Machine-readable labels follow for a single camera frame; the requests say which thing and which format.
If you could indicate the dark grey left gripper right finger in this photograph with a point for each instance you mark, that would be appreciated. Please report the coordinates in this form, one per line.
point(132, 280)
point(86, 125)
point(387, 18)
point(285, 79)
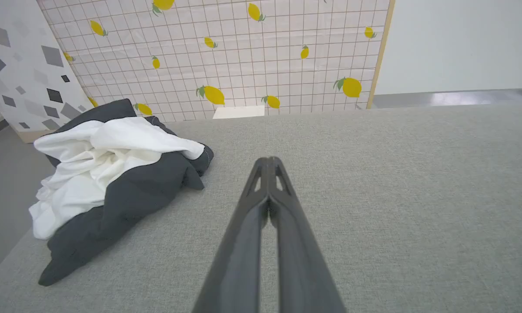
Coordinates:
point(304, 261)

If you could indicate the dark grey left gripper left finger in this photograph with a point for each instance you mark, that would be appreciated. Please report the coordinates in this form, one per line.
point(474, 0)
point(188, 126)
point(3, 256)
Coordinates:
point(239, 252)

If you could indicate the white and black raglan shirt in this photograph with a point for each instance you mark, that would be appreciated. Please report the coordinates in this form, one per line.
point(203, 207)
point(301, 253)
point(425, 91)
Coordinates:
point(126, 195)

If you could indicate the grey fabric sofa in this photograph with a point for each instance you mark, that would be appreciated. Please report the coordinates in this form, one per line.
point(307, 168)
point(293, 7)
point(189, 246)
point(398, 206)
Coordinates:
point(396, 195)

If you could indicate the white rectangular box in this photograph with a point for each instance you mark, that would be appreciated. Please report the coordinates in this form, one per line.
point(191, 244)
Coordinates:
point(239, 112)

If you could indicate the grey diamond pattern panel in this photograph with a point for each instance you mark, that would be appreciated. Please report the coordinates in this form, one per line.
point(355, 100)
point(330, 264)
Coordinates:
point(21, 74)

